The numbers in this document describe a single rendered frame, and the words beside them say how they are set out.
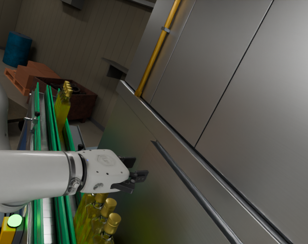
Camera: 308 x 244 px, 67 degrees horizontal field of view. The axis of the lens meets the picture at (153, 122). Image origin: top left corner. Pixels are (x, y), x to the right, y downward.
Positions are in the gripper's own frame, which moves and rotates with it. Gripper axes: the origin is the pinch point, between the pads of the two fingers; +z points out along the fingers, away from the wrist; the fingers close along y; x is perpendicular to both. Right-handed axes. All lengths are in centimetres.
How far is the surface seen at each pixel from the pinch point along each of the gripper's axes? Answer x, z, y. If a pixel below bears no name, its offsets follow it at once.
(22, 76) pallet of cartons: 121, 92, 447
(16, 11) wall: 37, 121, 754
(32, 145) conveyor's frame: 44, 6, 79
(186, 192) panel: 1.0, 11.8, -9.1
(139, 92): -9.3, 24.6, 37.8
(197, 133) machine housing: -11.9, 16.9, -0.8
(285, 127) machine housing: -24.8, 12.1, -20.4
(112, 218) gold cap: 15.8, 0.2, -0.2
